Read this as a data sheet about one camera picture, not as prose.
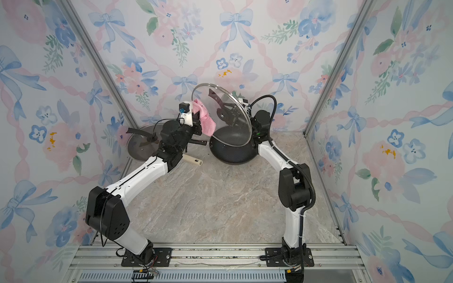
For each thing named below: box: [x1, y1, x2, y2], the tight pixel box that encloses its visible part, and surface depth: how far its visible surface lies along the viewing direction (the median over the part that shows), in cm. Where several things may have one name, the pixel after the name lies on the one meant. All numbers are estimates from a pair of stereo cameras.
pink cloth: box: [191, 98, 217, 137], surface depth 76 cm
